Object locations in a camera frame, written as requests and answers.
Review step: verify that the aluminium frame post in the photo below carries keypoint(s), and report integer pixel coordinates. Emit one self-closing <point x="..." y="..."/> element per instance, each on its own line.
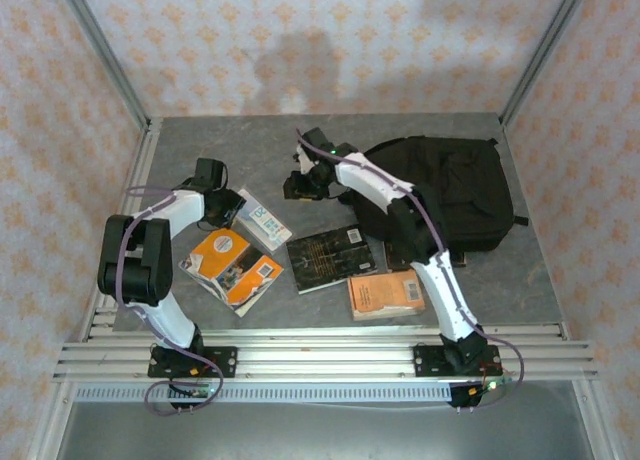
<point x="545" y="50"/>
<point x="102" y="50"/>

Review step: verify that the aluminium mounting rail beam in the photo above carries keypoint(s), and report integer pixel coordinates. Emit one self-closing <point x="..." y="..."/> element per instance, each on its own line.
<point x="325" y="360"/>

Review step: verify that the black paperback book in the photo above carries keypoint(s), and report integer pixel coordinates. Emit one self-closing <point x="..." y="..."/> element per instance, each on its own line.
<point x="330" y="260"/>

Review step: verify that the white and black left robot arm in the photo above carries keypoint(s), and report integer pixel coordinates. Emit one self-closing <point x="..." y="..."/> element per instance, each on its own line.
<point x="135" y="260"/>

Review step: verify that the black fabric backpack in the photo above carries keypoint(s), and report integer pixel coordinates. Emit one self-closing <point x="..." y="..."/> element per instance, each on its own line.
<point x="450" y="190"/>

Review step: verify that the aluminium side rail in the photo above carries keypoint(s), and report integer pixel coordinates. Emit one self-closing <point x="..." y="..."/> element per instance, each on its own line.
<point x="129" y="200"/>

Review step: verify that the large orange torn-cover book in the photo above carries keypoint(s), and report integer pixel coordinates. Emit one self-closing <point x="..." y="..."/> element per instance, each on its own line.
<point x="225" y="260"/>

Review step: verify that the small orange paperback book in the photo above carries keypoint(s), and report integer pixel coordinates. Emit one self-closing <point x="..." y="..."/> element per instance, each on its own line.
<point x="380" y="295"/>

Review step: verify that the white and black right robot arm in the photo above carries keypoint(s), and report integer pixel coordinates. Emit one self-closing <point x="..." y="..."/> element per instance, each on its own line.
<point x="375" y="185"/>

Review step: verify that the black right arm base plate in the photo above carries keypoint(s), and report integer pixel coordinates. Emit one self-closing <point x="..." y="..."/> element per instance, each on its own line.
<point x="425" y="360"/>

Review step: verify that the grey metal shelf panel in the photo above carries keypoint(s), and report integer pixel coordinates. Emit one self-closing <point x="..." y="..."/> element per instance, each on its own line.
<point x="325" y="435"/>

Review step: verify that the dark red cover book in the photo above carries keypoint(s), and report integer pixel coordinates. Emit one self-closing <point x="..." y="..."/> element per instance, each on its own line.
<point x="395" y="259"/>

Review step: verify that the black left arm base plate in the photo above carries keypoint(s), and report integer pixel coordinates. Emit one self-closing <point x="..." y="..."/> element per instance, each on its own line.
<point x="227" y="362"/>

